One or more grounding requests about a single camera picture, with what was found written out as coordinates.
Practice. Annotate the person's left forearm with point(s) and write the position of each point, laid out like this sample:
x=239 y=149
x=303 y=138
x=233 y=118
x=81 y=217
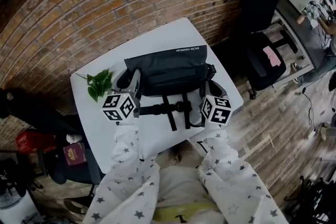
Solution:
x=126 y=178

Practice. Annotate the person's right forearm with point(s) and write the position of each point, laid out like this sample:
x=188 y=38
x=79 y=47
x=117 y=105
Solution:
x=231 y=181

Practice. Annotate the black office chair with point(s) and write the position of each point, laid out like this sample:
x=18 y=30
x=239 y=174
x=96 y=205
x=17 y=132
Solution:
x=262 y=8

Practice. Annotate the maroon box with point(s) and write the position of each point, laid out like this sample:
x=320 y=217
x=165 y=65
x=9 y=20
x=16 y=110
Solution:
x=74 y=154

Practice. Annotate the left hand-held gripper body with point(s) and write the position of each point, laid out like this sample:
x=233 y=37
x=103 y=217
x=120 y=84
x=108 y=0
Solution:
x=118 y=107

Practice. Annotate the red plastic crate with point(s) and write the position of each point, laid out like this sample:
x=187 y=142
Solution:
x=31 y=143

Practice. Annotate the black stool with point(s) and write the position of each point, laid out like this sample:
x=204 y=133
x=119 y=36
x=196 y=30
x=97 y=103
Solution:
x=76 y=173

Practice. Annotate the white power strip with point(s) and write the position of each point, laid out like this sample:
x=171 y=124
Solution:
x=311 y=134

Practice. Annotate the grey desk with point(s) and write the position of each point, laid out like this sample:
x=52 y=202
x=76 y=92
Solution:
x=304 y=36

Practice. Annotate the person's torso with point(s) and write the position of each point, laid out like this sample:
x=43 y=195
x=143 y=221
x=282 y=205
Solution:
x=181 y=181

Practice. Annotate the pink cloth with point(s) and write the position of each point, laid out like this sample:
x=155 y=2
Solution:
x=273 y=56

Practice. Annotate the black and grey bag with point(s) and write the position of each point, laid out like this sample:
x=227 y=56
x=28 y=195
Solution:
x=173 y=70

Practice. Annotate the white standing fan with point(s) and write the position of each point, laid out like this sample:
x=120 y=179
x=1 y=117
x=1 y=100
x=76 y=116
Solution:
x=13 y=204

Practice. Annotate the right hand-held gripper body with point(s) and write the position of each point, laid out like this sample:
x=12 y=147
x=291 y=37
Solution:
x=216 y=111

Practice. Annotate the green leafy sprig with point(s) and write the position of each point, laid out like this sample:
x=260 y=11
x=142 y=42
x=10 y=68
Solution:
x=98 y=84

